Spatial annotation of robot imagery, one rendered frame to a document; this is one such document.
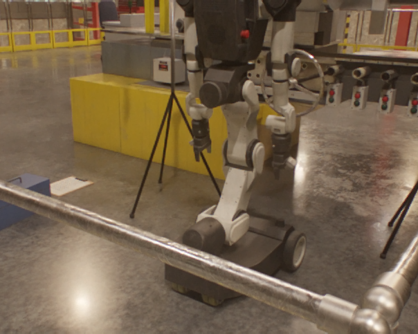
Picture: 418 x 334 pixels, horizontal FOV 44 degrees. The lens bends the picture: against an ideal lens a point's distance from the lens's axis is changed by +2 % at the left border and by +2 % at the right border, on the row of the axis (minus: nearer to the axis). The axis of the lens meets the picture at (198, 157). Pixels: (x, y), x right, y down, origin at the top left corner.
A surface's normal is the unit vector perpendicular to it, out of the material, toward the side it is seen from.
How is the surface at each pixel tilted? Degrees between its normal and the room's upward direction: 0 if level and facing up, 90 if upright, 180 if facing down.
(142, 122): 90
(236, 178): 60
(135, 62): 90
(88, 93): 90
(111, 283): 0
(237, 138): 100
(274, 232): 45
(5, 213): 90
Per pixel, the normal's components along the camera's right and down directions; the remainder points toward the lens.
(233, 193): -0.47, -0.26
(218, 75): -0.38, -0.49
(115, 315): 0.02, -0.95
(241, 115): -0.55, 0.41
